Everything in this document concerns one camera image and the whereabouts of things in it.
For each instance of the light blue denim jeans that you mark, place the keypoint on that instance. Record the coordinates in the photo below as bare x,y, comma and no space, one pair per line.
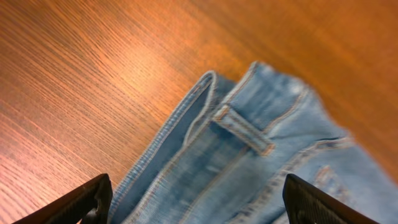
225,151

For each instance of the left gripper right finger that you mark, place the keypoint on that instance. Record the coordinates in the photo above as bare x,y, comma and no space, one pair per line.
306,204

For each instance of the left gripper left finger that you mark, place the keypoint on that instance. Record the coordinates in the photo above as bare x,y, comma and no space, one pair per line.
88,203

